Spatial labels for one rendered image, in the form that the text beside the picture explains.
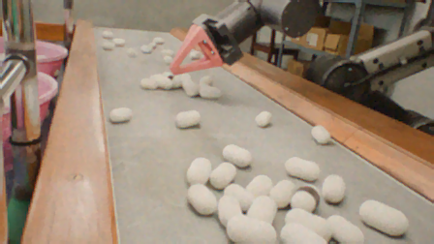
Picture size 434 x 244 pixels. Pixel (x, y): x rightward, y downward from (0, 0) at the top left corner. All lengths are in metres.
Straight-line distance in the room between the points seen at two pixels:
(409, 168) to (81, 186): 0.34
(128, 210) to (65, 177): 0.05
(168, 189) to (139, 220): 0.05
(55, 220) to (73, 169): 0.07
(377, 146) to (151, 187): 0.28
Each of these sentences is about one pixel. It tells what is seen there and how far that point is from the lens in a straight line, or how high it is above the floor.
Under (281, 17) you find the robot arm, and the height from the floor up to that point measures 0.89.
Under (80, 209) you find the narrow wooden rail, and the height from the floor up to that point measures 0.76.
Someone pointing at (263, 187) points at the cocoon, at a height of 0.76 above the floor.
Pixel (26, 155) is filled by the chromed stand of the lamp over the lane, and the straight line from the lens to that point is 0.38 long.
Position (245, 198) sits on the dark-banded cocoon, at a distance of 0.32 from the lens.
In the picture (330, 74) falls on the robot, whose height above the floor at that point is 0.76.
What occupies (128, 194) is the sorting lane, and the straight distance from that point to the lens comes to 0.34.
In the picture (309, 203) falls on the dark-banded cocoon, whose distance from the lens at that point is 0.33.
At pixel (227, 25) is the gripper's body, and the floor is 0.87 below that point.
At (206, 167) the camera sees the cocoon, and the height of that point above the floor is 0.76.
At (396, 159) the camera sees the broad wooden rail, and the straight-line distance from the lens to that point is 0.48.
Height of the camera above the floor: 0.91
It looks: 18 degrees down
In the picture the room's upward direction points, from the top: 7 degrees clockwise
